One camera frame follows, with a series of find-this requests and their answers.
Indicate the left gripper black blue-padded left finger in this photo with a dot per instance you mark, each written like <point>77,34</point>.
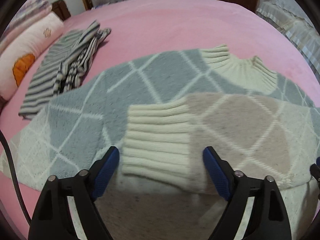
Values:
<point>52,217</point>

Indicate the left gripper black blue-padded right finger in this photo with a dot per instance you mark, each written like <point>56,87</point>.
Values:
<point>261,198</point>

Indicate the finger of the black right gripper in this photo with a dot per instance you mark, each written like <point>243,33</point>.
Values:
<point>315,171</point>

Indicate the grey pink argyle knit sweater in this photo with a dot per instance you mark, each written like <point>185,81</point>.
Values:
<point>161,111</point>

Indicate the black white striped garment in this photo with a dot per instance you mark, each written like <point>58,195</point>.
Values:
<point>63,68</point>

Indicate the lace-covered white bed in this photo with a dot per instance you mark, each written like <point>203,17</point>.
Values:
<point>293,23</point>

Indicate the pink flower pillow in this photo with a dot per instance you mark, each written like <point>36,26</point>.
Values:
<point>20,55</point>

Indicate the dark wooden headboard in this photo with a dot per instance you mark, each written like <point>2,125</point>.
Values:
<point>59,7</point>

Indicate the white pink printed pillow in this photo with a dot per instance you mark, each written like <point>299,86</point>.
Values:
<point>31,12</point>

